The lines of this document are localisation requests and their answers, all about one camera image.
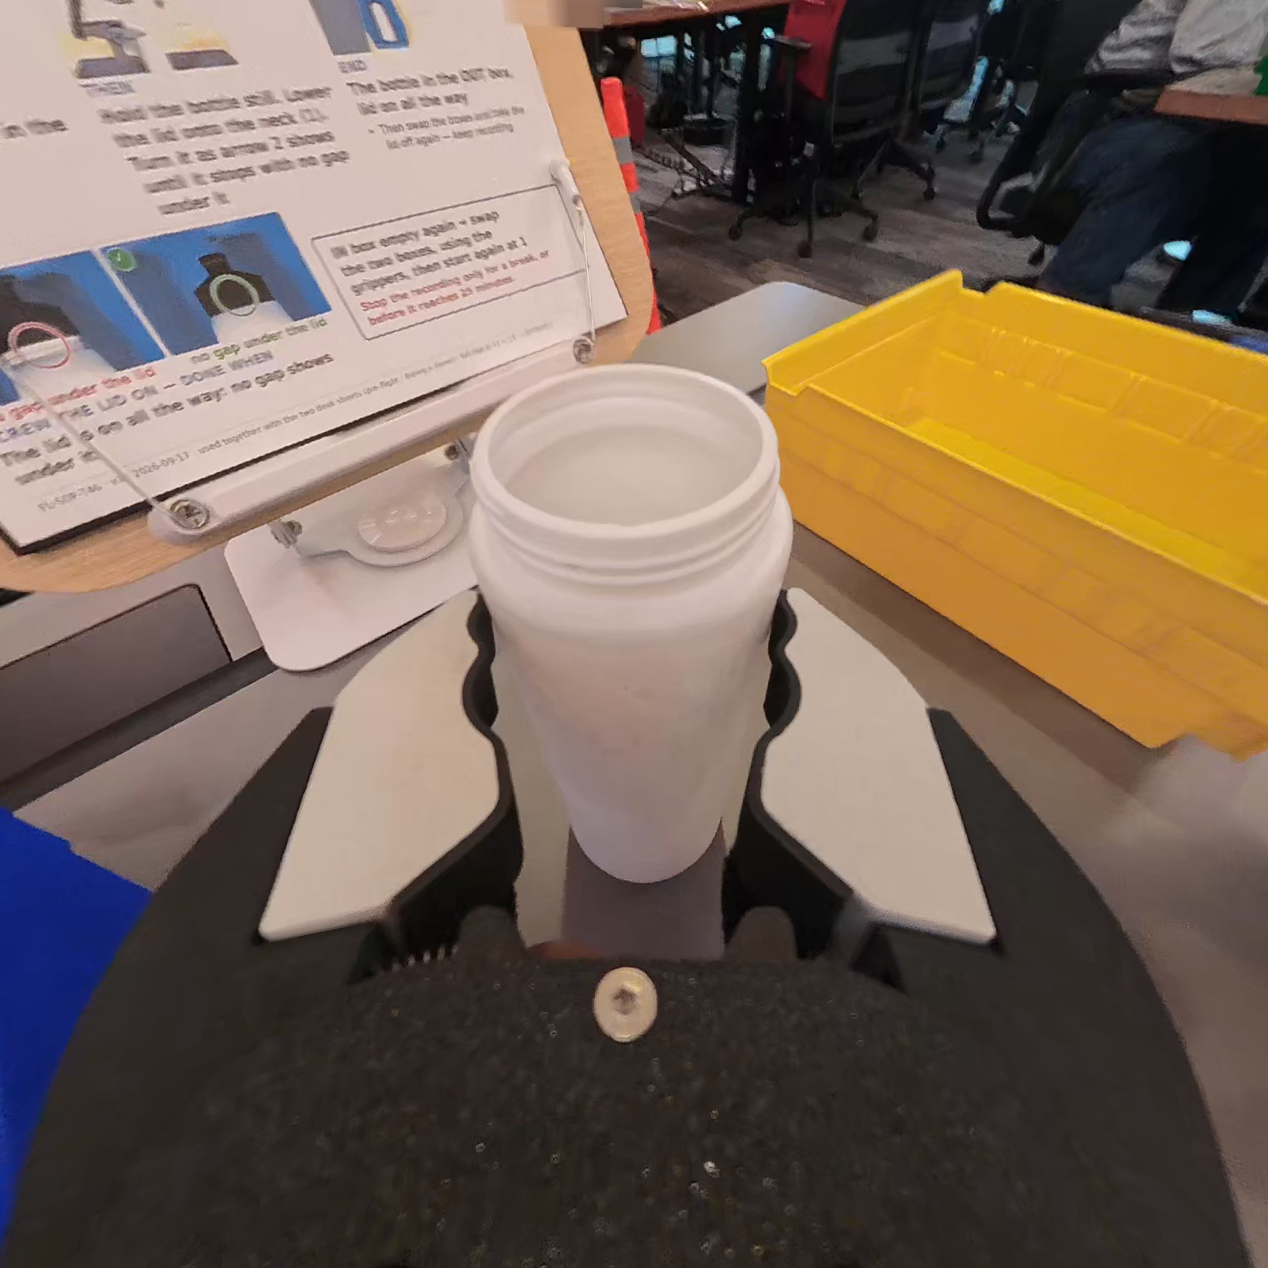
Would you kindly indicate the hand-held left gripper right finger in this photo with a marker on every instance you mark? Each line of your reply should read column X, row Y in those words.
column 871, row 793

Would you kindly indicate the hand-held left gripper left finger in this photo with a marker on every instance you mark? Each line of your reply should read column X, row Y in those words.
column 387, row 793

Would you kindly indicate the black office chair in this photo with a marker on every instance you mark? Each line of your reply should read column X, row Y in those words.
column 871, row 79

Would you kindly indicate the yellow plastic bin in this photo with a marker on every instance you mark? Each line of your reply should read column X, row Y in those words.
column 990, row 554

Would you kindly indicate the red office chair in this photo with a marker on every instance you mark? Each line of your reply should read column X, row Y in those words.
column 817, row 50

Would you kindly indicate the instruction sheet on stand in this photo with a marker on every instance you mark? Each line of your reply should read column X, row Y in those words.
column 615, row 198

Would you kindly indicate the brown wooden table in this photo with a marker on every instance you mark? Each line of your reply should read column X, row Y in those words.
column 1208, row 105
column 693, row 10

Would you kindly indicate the blue plastic bin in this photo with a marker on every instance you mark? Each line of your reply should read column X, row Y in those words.
column 59, row 941

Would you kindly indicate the orange traffic cone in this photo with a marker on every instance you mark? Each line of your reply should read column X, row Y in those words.
column 622, row 148

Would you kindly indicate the printed instruction sheet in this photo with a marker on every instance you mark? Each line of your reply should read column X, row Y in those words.
column 248, row 148

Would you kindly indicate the white plastic bottle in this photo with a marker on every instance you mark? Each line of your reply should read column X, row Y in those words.
column 634, row 644

